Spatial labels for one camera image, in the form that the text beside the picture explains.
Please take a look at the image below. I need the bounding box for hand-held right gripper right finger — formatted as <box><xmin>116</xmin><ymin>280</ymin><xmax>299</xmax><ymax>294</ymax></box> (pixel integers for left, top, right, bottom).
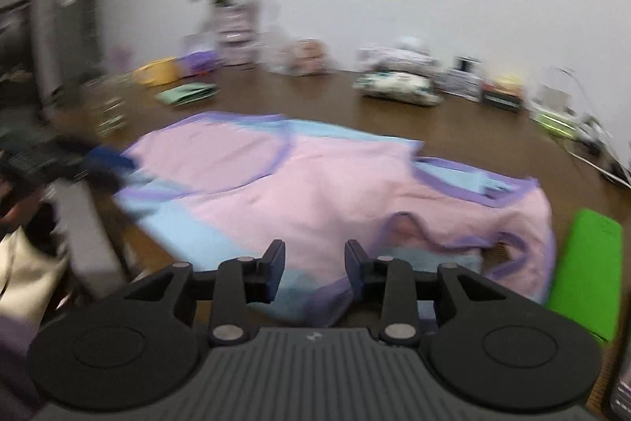
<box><xmin>345</xmin><ymin>240</ymin><xmax>513</xmax><ymax>347</ymax></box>

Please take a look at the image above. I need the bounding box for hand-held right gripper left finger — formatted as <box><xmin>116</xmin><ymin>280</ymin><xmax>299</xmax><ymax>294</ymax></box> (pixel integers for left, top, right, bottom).
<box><xmin>123</xmin><ymin>240</ymin><xmax>287</xmax><ymax>347</ymax></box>

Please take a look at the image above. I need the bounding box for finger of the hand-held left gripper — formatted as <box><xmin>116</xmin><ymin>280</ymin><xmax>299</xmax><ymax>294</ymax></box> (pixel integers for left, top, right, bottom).
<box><xmin>83</xmin><ymin>146</ymin><xmax>138</xmax><ymax>179</ymax></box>

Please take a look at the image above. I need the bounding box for pink and blue garment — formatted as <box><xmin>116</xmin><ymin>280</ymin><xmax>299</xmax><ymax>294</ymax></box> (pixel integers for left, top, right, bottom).
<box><xmin>116</xmin><ymin>111</ymin><xmax>557</xmax><ymax>328</ymax></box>

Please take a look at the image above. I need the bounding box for person's left hand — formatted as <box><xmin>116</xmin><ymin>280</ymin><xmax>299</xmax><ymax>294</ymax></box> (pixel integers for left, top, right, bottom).
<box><xmin>0</xmin><ymin>183</ymin><xmax>47</xmax><ymax>229</ymax></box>

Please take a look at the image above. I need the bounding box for glass jar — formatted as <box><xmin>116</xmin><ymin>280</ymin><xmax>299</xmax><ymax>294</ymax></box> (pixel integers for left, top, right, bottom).
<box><xmin>93</xmin><ymin>78</ymin><xmax>130</xmax><ymax>137</ymax></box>

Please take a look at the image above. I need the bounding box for yellow bowl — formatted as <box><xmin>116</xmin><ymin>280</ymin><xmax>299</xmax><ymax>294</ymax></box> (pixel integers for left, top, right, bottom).
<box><xmin>131</xmin><ymin>57</ymin><xmax>181</xmax><ymax>87</ymax></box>

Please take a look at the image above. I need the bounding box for green folded cloth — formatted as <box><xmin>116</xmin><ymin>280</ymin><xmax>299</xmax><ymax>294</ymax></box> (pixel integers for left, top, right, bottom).
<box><xmin>155</xmin><ymin>82</ymin><xmax>220</xmax><ymax>107</ymax></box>

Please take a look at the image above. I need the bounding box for cream cloth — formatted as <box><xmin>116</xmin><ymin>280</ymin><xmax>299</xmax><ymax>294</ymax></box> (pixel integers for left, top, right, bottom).
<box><xmin>0</xmin><ymin>226</ymin><xmax>72</xmax><ymax>333</ymax></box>

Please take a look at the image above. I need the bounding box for grey cabinet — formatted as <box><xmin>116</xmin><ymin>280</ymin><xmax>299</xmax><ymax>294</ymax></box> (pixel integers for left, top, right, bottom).
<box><xmin>0</xmin><ymin>0</ymin><xmax>106</xmax><ymax>116</ymax></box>

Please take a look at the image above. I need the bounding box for purple item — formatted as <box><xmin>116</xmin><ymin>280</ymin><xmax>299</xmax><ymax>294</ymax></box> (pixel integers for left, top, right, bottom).
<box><xmin>177</xmin><ymin>49</ymin><xmax>220</xmax><ymax>74</ymax></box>

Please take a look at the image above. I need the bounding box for folded teal flower cloth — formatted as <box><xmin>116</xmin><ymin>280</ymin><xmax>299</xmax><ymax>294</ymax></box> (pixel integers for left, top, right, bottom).
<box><xmin>352</xmin><ymin>71</ymin><xmax>443</xmax><ymax>107</ymax></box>

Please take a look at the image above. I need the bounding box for person's purple clothing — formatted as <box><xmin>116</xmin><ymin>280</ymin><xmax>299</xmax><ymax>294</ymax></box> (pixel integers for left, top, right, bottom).
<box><xmin>0</xmin><ymin>315</ymin><xmax>45</xmax><ymax>421</ymax></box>

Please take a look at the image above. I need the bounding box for ruffled floral cloth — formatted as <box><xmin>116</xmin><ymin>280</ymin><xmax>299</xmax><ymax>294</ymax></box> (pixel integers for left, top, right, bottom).
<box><xmin>357</xmin><ymin>35</ymin><xmax>439</xmax><ymax>74</ymax></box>

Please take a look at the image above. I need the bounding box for clear plastic bag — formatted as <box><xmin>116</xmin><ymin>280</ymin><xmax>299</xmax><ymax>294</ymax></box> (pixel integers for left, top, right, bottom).
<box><xmin>266</xmin><ymin>34</ymin><xmax>341</xmax><ymax>77</ymax></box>

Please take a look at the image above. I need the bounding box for green roll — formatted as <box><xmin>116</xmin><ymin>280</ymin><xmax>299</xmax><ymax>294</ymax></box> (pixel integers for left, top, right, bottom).
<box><xmin>545</xmin><ymin>208</ymin><xmax>624</xmax><ymax>344</ymax></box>

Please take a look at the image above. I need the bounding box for yellow snack box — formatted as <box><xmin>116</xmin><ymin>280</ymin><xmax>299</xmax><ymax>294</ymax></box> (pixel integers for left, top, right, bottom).
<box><xmin>485</xmin><ymin>75</ymin><xmax>526</xmax><ymax>99</ymax></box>

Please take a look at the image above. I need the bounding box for clear green bottle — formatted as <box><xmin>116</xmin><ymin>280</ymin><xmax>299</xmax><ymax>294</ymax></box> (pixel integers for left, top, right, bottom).
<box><xmin>535</xmin><ymin>110</ymin><xmax>580</xmax><ymax>140</ymax></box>

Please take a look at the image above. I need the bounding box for white charging cable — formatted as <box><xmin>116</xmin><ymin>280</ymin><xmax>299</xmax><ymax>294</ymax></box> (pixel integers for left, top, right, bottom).
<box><xmin>557</xmin><ymin>140</ymin><xmax>631</xmax><ymax>190</ymax></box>

